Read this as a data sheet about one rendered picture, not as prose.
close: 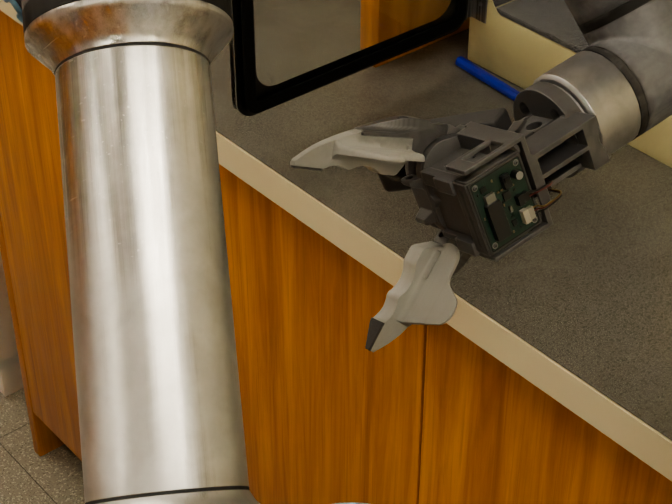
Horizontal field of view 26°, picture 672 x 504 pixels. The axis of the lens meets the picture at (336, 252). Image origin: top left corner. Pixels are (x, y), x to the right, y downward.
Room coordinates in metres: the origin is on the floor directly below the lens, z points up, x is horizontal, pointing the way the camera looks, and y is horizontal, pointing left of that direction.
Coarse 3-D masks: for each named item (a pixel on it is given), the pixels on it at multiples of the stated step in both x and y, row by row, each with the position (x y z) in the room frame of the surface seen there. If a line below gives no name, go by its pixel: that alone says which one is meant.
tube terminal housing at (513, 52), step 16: (512, 0) 1.40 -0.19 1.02; (496, 16) 1.38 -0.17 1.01; (480, 32) 1.40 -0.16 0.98; (496, 32) 1.38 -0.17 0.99; (512, 32) 1.37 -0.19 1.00; (528, 32) 1.35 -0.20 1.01; (480, 48) 1.40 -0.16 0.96; (496, 48) 1.38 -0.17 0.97; (512, 48) 1.36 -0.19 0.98; (528, 48) 1.35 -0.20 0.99; (544, 48) 1.33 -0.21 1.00; (560, 48) 1.31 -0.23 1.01; (480, 64) 1.40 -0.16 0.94; (496, 64) 1.38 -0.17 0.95; (512, 64) 1.36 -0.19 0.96; (528, 64) 1.35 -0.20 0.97; (544, 64) 1.33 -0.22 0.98; (512, 80) 1.36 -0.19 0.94; (528, 80) 1.34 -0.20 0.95; (656, 128) 1.21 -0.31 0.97; (640, 144) 1.23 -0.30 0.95; (656, 144) 1.21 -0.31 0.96
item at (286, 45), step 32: (256, 0) 1.22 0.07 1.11; (288, 0) 1.24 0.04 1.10; (320, 0) 1.27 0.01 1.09; (352, 0) 1.29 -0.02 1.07; (384, 0) 1.32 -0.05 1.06; (416, 0) 1.35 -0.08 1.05; (448, 0) 1.38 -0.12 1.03; (256, 32) 1.22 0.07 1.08; (288, 32) 1.24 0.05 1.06; (320, 32) 1.27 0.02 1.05; (352, 32) 1.29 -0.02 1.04; (384, 32) 1.32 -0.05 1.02; (256, 64) 1.22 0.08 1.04; (288, 64) 1.24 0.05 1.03; (320, 64) 1.27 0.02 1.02
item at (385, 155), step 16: (320, 144) 0.81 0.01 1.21; (336, 144) 0.82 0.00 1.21; (352, 144) 0.82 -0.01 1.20; (368, 144) 0.83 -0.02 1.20; (384, 144) 0.83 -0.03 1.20; (400, 144) 0.84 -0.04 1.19; (304, 160) 0.80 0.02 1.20; (320, 160) 0.81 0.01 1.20; (336, 160) 0.81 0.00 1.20; (352, 160) 0.82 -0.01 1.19; (368, 160) 0.82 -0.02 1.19; (384, 160) 0.79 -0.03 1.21; (400, 160) 0.79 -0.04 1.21; (416, 160) 0.82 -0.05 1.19
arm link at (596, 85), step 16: (560, 64) 0.92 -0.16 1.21; (576, 64) 0.91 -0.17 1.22; (592, 64) 0.90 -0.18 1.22; (608, 64) 0.90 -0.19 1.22; (544, 80) 0.90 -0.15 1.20; (560, 80) 0.89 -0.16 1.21; (576, 80) 0.89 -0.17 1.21; (592, 80) 0.89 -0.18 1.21; (608, 80) 0.89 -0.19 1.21; (624, 80) 0.89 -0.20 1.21; (576, 96) 0.88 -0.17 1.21; (592, 96) 0.88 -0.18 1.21; (608, 96) 0.88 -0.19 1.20; (624, 96) 0.88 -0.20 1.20; (592, 112) 0.87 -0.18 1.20; (608, 112) 0.87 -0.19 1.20; (624, 112) 0.88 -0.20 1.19; (608, 128) 0.87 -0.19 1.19; (624, 128) 0.88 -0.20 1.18; (608, 144) 0.87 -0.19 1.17; (624, 144) 0.89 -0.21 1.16
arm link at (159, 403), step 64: (64, 0) 0.69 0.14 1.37; (128, 0) 0.69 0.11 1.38; (192, 0) 0.70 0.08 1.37; (64, 64) 0.69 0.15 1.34; (128, 64) 0.67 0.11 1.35; (192, 64) 0.69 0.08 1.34; (64, 128) 0.66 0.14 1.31; (128, 128) 0.65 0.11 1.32; (192, 128) 0.66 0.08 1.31; (64, 192) 0.64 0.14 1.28; (128, 192) 0.62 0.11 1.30; (192, 192) 0.63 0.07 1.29; (128, 256) 0.60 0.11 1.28; (192, 256) 0.60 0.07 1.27; (128, 320) 0.57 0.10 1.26; (192, 320) 0.58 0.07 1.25; (128, 384) 0.55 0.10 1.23; (192, 384) 0.55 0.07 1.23; (128, 448) 0.52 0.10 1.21; (192, 448) 0.53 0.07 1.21
